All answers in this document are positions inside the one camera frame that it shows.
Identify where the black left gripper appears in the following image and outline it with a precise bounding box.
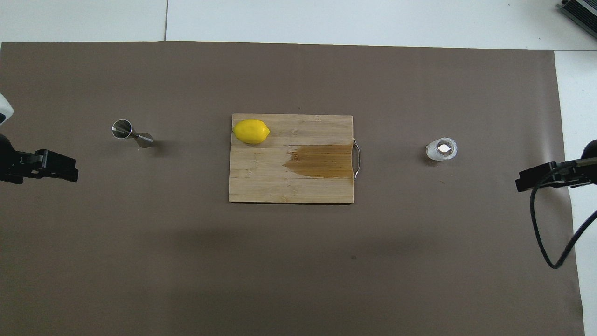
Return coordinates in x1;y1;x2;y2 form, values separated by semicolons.
0;134;79;184

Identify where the steel double jigger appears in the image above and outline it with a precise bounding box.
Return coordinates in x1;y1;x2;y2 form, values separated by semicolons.
111;119;153;148

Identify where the yellow lemon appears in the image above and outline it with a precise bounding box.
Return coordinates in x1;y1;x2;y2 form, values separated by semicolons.
233;119;271;145

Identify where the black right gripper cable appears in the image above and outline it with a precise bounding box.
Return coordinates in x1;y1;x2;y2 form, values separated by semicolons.
530;161;597;270

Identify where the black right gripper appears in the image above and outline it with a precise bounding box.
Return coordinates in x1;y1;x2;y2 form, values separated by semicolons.
515;139;597;192

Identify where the black finned device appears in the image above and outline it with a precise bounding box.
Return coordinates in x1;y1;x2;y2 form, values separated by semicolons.
557;0;597;39

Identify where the clear textured glass cup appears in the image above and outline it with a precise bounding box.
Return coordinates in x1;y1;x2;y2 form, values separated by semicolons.
425;137;458;162

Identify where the brown table mat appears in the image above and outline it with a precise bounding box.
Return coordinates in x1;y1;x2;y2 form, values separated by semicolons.
0;41;586;336

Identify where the wooden cutting board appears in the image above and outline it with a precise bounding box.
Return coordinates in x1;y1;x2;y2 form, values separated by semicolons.
229;113;361;204

